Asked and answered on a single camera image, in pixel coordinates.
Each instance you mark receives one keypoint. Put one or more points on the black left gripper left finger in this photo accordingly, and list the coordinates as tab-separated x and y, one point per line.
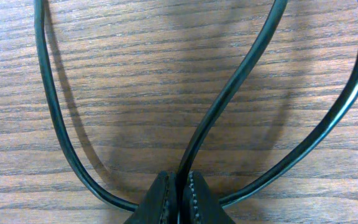
159	205

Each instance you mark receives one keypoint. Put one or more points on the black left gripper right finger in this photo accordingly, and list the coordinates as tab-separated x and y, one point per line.
200	205

